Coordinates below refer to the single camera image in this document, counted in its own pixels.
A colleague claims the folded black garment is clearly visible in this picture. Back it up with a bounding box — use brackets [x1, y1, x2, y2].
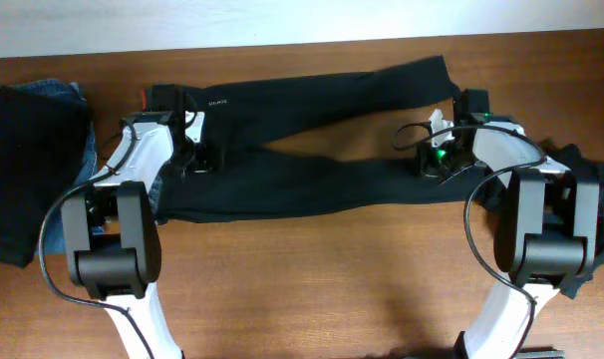
[0, 85, 94, 268]

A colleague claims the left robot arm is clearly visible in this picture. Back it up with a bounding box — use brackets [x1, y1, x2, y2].
[60, 85, 217, 358]

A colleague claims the black leggings red waistband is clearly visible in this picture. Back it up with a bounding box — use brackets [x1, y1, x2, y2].
[151, 56, 483, 223]

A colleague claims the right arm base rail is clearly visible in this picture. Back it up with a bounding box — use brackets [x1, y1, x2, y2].
[514, 348, 566, 359]

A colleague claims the crumpled black garment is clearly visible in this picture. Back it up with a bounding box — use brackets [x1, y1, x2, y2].
[472, 141, 604, 298]

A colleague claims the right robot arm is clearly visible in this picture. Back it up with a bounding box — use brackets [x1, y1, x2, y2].
[418, 90, 600, 359]

